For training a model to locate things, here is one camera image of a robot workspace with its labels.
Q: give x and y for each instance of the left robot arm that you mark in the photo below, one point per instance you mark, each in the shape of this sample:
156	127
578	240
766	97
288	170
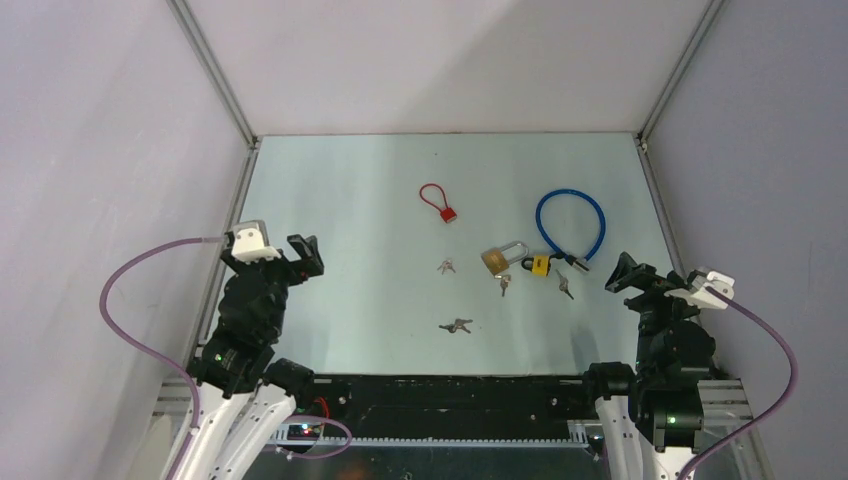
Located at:
240	391

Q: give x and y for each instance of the silver key bunch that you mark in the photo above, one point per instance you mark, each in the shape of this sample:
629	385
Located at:
457	325
446	266

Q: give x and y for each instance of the yellow black padlock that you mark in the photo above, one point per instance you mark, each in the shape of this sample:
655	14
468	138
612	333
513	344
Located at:
540	265

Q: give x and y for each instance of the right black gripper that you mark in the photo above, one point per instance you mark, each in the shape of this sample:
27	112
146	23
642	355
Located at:
627	271

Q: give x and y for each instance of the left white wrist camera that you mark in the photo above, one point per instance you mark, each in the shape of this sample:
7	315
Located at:
250	243

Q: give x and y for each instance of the left circuit board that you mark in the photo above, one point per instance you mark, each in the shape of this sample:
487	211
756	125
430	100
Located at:
304	432

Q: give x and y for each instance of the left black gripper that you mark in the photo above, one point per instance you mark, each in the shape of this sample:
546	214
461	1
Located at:
307	249

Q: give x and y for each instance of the aluminium frame post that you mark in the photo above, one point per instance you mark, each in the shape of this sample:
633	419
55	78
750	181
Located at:
702	29
203	51

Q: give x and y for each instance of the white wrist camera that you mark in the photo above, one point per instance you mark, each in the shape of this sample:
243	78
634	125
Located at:
250	243
710	289

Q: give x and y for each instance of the blue cable lock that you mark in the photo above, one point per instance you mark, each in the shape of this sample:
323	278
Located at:
579	263

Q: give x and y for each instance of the right aluminium frame post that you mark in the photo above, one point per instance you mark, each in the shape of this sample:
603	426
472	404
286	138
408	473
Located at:
702	29

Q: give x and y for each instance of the brass padlock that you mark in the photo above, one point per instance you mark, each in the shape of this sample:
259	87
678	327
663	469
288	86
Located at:
498	260

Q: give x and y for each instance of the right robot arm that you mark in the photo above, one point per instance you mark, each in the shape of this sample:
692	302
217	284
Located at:
651	412

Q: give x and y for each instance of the silver key bunch front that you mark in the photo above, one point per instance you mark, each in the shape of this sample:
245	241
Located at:
457	325

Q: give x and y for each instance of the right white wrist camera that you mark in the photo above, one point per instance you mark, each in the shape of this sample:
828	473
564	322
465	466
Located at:
710	289

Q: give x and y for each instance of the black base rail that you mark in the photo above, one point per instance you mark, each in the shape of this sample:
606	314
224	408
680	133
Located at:
488	409

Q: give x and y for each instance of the left aluminium frame post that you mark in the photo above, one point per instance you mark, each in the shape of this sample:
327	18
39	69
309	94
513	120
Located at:
203	51

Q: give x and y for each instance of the red cable padlock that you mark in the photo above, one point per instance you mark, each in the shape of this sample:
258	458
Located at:
434	195

